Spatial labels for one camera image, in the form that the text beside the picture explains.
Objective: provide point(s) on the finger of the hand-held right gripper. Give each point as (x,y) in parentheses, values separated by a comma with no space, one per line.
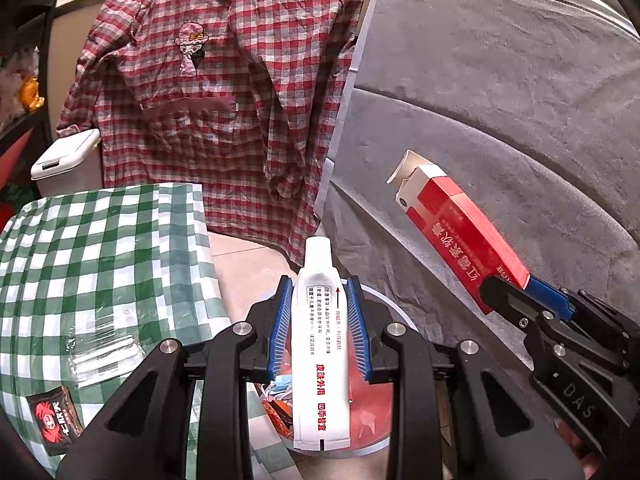
(505,300)
(547,295)

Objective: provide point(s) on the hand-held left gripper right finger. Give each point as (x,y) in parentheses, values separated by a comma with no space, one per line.
(357,330)

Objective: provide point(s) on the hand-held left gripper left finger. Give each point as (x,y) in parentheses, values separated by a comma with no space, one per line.
(280,330)

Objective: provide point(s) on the white ointment tube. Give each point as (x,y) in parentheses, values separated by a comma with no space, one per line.
(320,320)

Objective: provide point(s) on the orange packet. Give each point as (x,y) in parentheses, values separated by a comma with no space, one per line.
(281,417)

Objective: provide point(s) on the red and white carton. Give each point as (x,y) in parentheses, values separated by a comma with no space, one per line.
(450,225)

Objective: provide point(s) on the round plastic basin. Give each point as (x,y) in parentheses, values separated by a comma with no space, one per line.
(380,425)

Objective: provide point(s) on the blue face mask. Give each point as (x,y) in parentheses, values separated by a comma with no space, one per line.
(277,389)

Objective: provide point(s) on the clear plastic wrapper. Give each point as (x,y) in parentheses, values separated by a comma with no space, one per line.
(105,360)

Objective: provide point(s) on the grey fabric sofa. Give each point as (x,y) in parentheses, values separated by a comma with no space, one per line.
(500,110)

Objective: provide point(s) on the green checked tablecloth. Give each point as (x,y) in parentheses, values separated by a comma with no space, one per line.
(100,260)

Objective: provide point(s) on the red plaid shirt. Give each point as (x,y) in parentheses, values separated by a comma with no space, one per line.
(215,110)

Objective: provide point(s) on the dark crab print packet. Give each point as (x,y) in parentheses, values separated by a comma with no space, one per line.
(55,420)

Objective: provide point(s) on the white lidded bin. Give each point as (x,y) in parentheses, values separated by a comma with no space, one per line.
(65,160)

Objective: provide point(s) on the yellow ornament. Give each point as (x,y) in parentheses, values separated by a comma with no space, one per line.
(31,94)

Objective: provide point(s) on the black shelf rack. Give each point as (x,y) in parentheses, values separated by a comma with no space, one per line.
(50,60)

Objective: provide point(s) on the clear plastic food bag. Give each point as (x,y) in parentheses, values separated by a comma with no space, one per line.
(12,95)

